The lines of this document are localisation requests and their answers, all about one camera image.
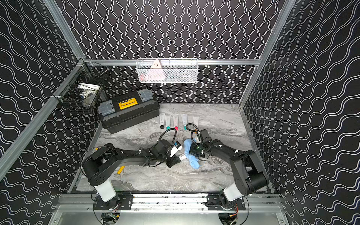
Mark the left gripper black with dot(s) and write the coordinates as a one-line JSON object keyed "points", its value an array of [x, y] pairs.
{"points": [[171, 160]]}

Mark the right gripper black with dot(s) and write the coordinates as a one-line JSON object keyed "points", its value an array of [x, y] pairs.
{"points": [[191, 150]]}

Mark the white tube teal cap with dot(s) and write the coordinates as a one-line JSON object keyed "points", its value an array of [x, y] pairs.
{"points": [[184, 118]]}

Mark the white tube green cap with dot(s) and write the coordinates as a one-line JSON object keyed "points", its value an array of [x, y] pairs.
{"points": [[168, 121]]}

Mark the white tube black cap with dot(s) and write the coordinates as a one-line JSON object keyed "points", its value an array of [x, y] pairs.
{"points": [[162, 120]]}

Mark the white tube pink cap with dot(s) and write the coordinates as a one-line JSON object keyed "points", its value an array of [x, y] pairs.
{"points": [[176, 121]]}

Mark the white tube dark blue cap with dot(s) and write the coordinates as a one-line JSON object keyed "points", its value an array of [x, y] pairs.
{"points": [[182, 157]]}

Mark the white tube orange cap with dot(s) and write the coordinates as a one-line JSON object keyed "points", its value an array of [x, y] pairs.
{"points": [[196, 120]]}

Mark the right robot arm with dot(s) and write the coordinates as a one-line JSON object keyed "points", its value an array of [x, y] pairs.
{"points": [[248, 172]]}

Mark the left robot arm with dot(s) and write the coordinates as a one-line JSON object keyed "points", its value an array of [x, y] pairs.
{"points": [[101, 164]]}

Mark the yellow marker pen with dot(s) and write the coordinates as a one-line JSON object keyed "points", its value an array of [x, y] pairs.
{"points": [[120, 170]]}

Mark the black toolbox yellow latch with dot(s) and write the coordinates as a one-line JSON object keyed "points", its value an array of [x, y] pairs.
{"points": [[128, 110]]}

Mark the pink triangle item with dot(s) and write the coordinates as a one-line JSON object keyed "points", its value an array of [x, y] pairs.
{"points": [[156, 72]]}

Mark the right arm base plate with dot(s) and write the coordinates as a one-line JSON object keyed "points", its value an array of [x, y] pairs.
{"points": [[217, 202]]}

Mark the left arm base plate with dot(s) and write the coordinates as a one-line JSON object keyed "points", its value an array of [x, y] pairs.
{"points": [[119, 202]]}

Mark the clear wall basket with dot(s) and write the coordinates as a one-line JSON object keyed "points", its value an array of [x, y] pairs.
{"points": [[175, 70]]}

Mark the black wire basket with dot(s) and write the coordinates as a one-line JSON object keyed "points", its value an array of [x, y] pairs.
{"points": [[86, 90]]}

